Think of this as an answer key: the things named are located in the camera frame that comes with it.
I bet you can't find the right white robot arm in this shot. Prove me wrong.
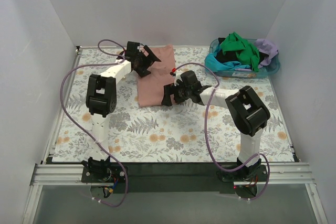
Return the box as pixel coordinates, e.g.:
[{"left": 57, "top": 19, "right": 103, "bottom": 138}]
[{"left": 161, "top": 69, "right": 270, "bottom": 180}]

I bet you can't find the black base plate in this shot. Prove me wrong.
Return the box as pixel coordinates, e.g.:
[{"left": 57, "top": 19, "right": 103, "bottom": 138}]
[{"left": 81, "top": 159, "right": 267, "bottom": 196}]

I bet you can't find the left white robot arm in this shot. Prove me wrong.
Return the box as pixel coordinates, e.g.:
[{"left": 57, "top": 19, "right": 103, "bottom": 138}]
[{"left": 82, "top": 41, "right": 161, "bottom": 182}]

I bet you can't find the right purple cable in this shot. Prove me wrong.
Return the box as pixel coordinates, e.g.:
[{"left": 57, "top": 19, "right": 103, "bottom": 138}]
[{"left": 170, "top": 62, "right": 270, "bottom": 201}]

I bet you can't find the purple cable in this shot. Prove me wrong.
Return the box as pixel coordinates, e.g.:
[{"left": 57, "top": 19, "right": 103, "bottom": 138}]
[
  {"left": 59, "top": 39, "right": 129, "bottom": 207},
  {"left": 170, "top": 62, "right": 270, "bottom": 201}
]

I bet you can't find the teal plastic basket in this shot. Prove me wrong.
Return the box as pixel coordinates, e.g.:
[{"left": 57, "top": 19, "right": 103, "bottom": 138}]
[{"left": 215, "top": 54, "right": 280, "bottom": 78}]

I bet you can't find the lavender t shirt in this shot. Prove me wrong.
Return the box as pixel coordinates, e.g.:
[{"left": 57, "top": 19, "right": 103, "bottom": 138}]
[{"left": 254, "top": 39, "right": 278, "bottom": 69}]

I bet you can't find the pink printed t shirt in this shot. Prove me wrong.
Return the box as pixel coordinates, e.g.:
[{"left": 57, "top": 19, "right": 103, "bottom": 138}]
[{"left": 137, "top": 44, "right": 175, "bottom": 107}]

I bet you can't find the black t shirt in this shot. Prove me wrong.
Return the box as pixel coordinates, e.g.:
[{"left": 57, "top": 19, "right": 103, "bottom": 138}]
[{"left": 215, "top": 50, "right": 239, "bottom": 63}]

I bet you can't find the teal t shirt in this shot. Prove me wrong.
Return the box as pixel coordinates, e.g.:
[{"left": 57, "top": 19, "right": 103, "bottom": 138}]
[{"left": 205, "top": 54, "right": 249, "bottom": 73}]

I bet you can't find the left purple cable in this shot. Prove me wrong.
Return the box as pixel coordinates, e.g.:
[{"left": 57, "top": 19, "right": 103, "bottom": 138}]
[{"left": 59, "top": 39, "right": 129, "bottom": 207}]

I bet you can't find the aluminium frame rail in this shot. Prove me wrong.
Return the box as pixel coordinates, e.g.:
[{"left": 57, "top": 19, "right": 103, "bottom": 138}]
[{"left": 30, "top": 162, "right": 316, "bottom": 185}]

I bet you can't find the floral patterned table mat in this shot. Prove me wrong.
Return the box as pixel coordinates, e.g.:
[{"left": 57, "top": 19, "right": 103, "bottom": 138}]
[{"left": 52, "top": 49, "right": 294, "bottom": 163}]

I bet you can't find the green t shirt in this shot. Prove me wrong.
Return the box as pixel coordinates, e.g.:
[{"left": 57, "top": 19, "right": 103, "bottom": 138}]
[{"left": 219, "top": 32, "right": 260, "bottom": 72}]

